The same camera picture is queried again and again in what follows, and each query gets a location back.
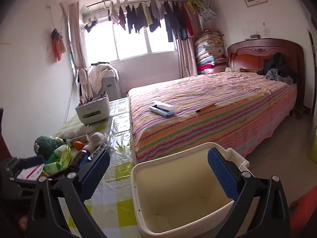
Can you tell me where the small tube bottle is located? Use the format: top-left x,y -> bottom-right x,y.
66,134 -> 90,144

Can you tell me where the yellow checkered tablecloth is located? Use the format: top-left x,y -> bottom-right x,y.
51,97 -> 139,238

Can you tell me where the window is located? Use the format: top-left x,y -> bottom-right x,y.
79,4 -> 179,61

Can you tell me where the yellow pencil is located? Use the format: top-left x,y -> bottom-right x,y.
196,103 -> 218,113

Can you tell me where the orange hanging cloth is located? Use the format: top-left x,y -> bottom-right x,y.
51,28 -> 67,61

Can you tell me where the wooden bed headboard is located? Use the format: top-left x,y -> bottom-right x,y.
227,38 -> 305,116

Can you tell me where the stack of folded blankets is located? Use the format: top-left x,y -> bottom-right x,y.
194,28 -> 228,75

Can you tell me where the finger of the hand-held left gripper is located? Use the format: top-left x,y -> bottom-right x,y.
17,155 -> 45,169

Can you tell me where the white desktop organizer box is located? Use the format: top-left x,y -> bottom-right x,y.
75,93 -> 110,125

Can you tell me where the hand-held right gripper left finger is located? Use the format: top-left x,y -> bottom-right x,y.
27,150 -> 111,238

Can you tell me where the red plastic stool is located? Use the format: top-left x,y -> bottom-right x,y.
288,185 -> 317,238

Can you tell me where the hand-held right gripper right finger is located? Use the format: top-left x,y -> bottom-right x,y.
207,148 -> 290,238

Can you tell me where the green plush toy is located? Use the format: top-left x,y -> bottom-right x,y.
34,135 -> 65,162

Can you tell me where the beige curtain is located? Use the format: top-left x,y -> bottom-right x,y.
69,2 -> 88,70
177,12 -> 199,79

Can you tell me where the row of hanging clothes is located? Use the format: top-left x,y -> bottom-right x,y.
107,0 -> 214,43

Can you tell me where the grey white appliance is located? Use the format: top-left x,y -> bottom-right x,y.
102,69 -> 122,101

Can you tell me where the dark clothes pile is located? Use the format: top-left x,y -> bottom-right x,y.
257,52 -> 298,85

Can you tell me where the white fluffy cloth piece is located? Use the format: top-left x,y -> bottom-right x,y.
75,125 -> 95,136

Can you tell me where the striped bed sheet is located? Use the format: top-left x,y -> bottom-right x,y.
127,70 -> 298,164

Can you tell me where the white plastic trash bin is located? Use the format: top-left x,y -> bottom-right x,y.
131,142 -> 249,235

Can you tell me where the white plush toy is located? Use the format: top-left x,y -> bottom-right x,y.
59,130 -> 76,140

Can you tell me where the pink and white box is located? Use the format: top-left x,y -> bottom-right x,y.
17,164 -> 44,180

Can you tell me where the small green packet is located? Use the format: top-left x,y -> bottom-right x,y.
43,161 -> 63,173

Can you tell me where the green plastic packet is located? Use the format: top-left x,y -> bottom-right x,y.
48,144 -> 72,166

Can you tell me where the white flower plush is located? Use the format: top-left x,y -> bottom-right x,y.
89,132 -> 108,146

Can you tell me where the brown bottle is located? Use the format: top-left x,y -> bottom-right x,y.
71,145 -> 95,168

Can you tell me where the hanging light robe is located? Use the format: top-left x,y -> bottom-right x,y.
76,67 -> 94,103

